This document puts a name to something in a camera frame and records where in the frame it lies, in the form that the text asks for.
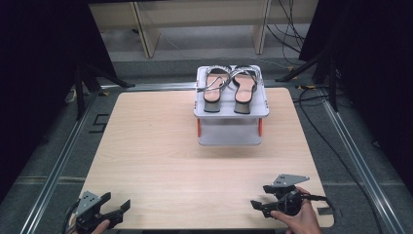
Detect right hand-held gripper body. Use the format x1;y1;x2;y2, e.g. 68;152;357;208
271;173;311;217

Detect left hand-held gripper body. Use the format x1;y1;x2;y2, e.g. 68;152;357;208
74;190;112;234

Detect white shoe rack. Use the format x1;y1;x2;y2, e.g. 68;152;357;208
193;65;271;147

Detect black rhinestone heeled sandal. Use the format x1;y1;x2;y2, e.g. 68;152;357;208
196;64;234;114
226;64;261;115

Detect person's left hand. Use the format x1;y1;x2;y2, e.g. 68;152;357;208
68;218;111;234

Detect person's right hand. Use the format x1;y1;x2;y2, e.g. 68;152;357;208
269;186;323;234

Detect black tripod stand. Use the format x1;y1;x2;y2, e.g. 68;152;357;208
274;45;341;113
73;60;136;122

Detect dark curtain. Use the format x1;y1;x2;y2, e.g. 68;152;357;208
298;0;413;188
0;0;118;204

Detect beige wooden furniture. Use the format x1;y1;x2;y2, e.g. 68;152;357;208
89;0;319;59

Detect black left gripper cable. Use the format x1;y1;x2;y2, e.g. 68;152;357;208
60;198;82;234

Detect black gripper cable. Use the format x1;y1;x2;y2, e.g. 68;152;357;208
301;192;336;214
60;198;82;234

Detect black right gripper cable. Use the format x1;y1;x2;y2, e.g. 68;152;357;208
301;192;336;214

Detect metal floor rail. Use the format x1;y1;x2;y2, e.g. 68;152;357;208
99;81;199;93
319;94;408;234
19;92;100;234

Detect black floor cable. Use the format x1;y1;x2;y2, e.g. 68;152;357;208
292;87;388;234

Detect bundle of black cables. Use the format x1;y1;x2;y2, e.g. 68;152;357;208
265;0;308;66

